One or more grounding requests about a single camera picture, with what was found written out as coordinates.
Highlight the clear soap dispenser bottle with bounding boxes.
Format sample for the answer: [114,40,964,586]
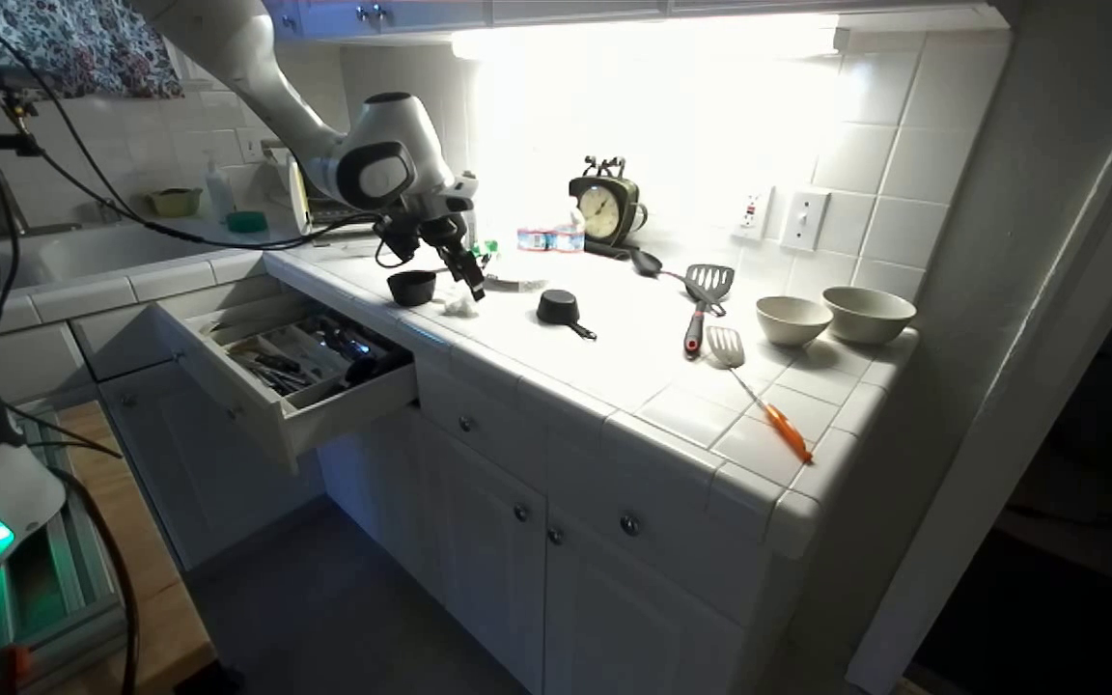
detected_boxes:
[197,160,233,225]

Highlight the under-cabinet light strip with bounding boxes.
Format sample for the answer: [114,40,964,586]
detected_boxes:
[442,11,847,66]

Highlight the white wall outlet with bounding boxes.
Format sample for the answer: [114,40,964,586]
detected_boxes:
[729,181,777,249]
[777,187,832,259]

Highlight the small black handled pan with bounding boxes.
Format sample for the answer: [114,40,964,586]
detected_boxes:
[531,288,602,346]

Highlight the yellow sponge holder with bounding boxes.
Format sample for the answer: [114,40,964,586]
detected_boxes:
[148,187,209,222]

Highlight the white cabinets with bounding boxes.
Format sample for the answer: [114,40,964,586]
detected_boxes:
[307,340,841,695]
[257,0,1013,40]

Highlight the orange handled knife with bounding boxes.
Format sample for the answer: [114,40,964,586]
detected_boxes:
[729,373,818,470]

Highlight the clear plastic water bottle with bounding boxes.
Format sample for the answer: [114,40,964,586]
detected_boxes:
[514,205,587,259]

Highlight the white upper cabinets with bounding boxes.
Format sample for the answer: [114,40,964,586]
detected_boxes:
[257,0,1013,40]

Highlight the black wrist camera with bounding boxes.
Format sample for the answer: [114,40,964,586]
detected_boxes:
[373,214,426,270]

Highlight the small green sink item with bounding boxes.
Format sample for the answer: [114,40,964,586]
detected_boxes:
[221,208,270,241]

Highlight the small black pot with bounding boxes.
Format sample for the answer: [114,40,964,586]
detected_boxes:
[381,267,440,311]

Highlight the white lower cabinets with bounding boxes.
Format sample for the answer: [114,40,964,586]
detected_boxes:
[307,340,841,695]

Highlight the white plate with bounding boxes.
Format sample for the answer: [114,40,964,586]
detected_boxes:
[468,263,548,294]

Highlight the white ceramic bowl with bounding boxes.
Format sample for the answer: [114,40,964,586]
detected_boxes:
[753,290,839,351]
[818,284,922,348]

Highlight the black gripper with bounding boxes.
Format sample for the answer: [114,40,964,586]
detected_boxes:
[413,177,489,306]

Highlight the white toaster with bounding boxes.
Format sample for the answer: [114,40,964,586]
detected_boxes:
[556,155,652,263]

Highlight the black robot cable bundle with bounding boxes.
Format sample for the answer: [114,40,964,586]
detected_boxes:
[0,0,379,695]

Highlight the slotted spatula red handle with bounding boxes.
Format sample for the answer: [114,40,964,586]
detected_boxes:
[674,259,741,364]

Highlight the black ladle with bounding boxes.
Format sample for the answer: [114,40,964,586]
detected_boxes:
[583,241,671,284]

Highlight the floral curtain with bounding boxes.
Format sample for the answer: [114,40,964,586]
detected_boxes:
[0,0,189,109]

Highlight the grey cutlery organizer tray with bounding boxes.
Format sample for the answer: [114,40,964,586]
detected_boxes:
[212,312,393,411]

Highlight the open white drawer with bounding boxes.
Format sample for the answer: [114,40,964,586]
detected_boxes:
[149,284,421,456]

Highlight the white tiled sink counter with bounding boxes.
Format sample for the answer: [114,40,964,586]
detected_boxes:
[0,217,327,577]

